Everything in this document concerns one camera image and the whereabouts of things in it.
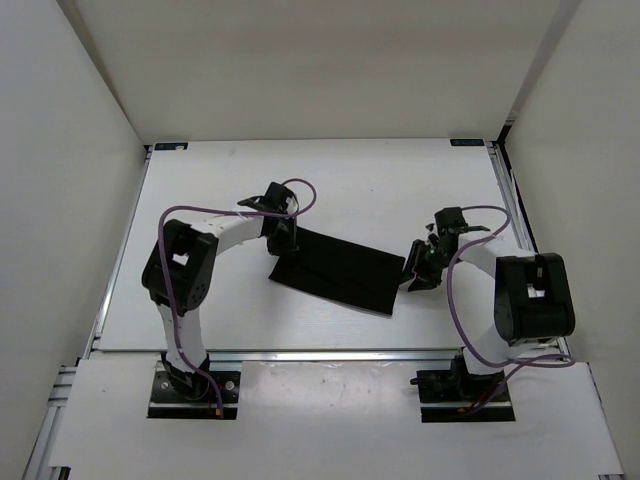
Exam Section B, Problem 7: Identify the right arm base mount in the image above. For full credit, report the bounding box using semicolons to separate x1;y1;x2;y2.
409;355;516;423

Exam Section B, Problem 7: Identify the blue table label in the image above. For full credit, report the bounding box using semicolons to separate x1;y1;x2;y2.
154;142;189;151
450;138;485;147

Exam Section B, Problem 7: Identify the aluminium frame rail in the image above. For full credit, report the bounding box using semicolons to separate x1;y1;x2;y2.
22;145;154;479
487;142;570;355

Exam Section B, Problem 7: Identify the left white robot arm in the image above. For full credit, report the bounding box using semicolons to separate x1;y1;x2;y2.
141;179;304;400

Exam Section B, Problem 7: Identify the right aluminium frame rail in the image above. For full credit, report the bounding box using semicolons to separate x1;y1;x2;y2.
487;142;570;355

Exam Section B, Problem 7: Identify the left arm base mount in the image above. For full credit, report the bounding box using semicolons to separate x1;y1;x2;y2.
147;362;241;421

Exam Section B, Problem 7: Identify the black skirt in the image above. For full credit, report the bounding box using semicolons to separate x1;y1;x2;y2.
269;228;405;316

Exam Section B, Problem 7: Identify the right blue table label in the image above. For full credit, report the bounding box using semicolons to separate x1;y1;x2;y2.
450;138;485;147

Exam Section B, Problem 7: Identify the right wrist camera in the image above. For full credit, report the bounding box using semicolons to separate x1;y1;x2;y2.
425;223;439;247

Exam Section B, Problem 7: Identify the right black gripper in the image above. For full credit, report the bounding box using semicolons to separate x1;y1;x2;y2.
395;238;459;292

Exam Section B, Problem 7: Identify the left blue table label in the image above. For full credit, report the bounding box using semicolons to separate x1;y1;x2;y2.
154;142;189;151

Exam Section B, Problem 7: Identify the left aluminium frame rail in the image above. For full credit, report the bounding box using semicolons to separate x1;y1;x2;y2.
22;145;154;479

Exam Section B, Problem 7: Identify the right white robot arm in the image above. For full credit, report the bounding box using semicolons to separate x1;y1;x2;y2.
401;206;576;400

